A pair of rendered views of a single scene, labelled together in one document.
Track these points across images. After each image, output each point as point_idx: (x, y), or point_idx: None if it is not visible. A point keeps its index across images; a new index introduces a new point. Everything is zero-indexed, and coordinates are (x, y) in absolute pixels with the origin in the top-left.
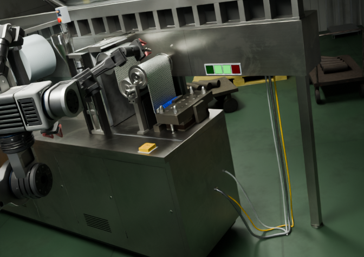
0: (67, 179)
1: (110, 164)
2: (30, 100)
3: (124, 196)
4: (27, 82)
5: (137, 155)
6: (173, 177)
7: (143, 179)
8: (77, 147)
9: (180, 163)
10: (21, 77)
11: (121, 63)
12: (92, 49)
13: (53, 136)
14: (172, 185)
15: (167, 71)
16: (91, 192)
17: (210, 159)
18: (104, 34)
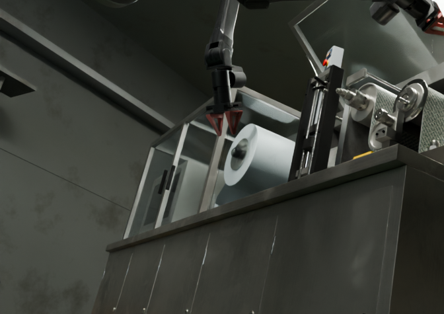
0: (201, 292)
1: (285, 223)
2: None
3: (278, 301)
4: (232, 11)
5: (345, 163)
6: (403, 207)
7: (334, 238)
8: (247, 199)
9: (433, 203)
10: None
11: None
12: (353, 77)
13: (221, 134)
14: (394, 230)
15: None
16: (224, 311)
17: None
18: None
